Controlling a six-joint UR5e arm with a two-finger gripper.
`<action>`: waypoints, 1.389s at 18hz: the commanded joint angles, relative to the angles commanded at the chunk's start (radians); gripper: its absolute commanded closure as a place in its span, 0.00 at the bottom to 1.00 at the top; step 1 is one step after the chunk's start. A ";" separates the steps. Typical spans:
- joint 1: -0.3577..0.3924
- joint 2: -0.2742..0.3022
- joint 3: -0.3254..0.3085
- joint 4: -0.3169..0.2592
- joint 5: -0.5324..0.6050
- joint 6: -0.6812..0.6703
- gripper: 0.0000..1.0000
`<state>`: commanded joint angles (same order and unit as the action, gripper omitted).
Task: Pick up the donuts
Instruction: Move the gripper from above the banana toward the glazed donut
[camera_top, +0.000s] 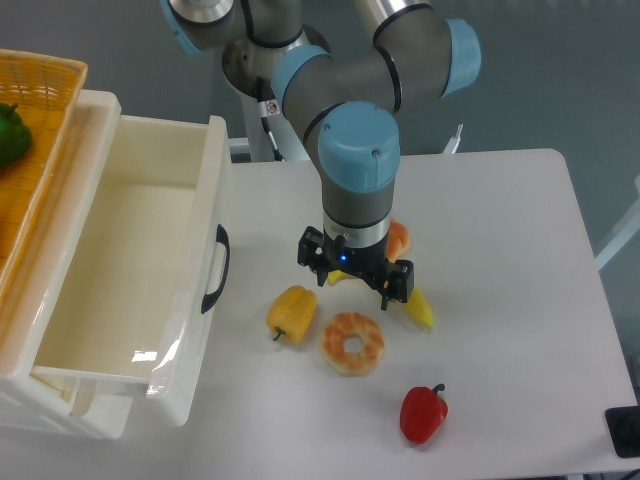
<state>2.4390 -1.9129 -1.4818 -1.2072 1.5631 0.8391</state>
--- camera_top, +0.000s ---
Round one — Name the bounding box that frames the black drawer handle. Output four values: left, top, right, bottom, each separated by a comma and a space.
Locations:
200, 224, 231, 314

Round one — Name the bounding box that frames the yellow banana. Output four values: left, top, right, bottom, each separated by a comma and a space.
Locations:
327, 271, 434, 329

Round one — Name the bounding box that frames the white drawer cabinet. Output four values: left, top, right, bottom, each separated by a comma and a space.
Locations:
1, 91, 135, 439

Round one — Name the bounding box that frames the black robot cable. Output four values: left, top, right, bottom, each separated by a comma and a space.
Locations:
255, 75, 286, 162

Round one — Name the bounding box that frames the white plastic drawer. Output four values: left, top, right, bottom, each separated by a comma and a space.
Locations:
29, 114, 235, 428

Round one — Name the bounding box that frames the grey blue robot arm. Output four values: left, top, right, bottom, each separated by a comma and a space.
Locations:
161, 1, 481, 303

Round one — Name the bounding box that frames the orange woven basket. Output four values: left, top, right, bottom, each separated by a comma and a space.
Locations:
1, 49, 88, 297

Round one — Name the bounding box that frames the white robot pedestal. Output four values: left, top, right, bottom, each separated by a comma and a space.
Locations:
221, 24, 333, 163

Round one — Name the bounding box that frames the orange glazed donut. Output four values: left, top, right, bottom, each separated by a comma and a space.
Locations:
320, 312, 385, 376

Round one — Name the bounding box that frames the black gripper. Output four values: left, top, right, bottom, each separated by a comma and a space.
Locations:
297, 226, 414, 311

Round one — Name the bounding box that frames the red bell pepper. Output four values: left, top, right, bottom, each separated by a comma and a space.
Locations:
399, 383, 449, 445

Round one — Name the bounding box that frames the white frame leg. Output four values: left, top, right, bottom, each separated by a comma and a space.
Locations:
595, 176, 639, 271

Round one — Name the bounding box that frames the black device at edge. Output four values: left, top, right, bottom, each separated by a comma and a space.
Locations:
605, 405, 639, 458

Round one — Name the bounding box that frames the green bell pepper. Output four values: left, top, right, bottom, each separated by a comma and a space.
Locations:
0, 103, 32, 168

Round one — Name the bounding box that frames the yellow bell pepper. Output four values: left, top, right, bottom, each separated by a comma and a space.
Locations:
266, 285, 317, 345

